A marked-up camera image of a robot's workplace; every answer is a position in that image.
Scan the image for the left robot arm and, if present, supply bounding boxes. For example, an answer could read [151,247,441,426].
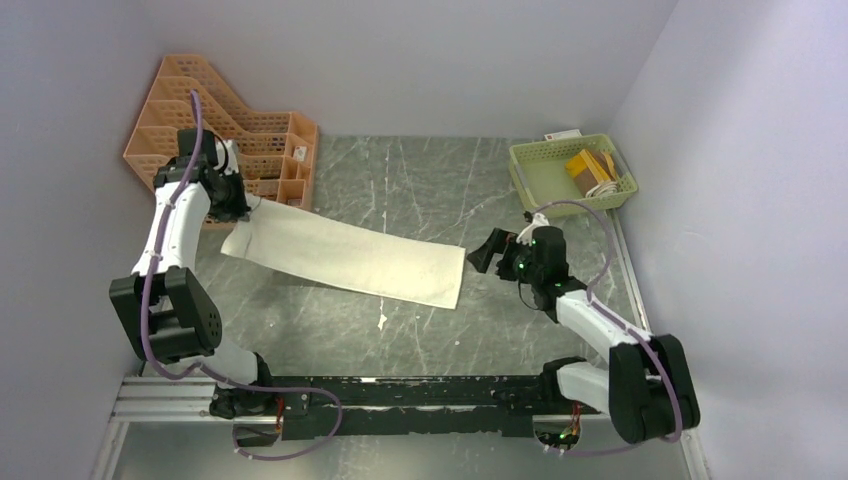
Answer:
[109,127,277,419]

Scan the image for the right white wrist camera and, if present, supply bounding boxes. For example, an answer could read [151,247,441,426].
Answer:
[516,212,550,245]

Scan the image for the yellow brown bear towel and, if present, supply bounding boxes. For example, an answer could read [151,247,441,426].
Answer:
[564,148,619,198]

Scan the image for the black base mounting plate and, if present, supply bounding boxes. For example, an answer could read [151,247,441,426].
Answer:
[210,374,604,442]

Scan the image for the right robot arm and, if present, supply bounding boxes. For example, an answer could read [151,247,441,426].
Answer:
[466,226,701,445]

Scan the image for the aluminium rail frame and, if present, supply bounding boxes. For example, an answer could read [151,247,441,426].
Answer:
[92,376,708,479]

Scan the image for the orange plastic file organizer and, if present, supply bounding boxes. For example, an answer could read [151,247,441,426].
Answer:
[123,54,319,211]

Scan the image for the cream white towel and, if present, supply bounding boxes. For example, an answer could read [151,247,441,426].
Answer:
[221,195,465,309]

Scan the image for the white red card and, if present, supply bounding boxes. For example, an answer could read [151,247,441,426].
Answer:
[544,129,582,141]

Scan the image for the green plastic basket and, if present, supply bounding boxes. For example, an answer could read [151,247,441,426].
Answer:
[508,134,639,218]

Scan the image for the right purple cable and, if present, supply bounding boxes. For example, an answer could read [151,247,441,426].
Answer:
[523,200,685,458]

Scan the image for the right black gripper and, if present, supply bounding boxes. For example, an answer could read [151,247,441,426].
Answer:
[467,228,542,286]

